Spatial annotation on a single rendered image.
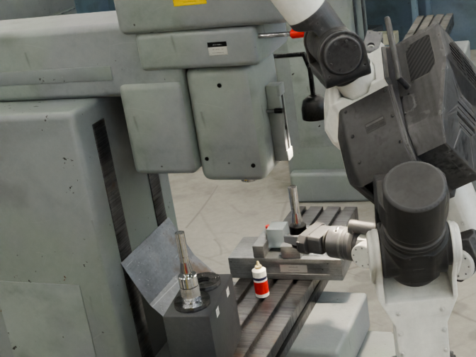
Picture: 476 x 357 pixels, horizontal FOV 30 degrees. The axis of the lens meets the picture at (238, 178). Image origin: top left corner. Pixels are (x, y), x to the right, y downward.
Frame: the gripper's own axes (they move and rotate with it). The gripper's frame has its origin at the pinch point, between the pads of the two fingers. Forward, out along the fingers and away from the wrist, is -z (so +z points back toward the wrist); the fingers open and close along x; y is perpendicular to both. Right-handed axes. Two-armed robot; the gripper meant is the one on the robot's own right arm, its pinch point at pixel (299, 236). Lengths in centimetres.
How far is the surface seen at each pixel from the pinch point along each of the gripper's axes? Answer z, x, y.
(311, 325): 0.0, 0.2, 28.0
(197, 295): -3.6, 40.1, -1.8
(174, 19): -18, 15, -64
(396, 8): -279, -601, 66
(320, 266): -2.5, -11.9, 15.6
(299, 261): -8.2, -9.7, 13.8
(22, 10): -456, -294, -6
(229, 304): -4.0, 28.7, 6.8
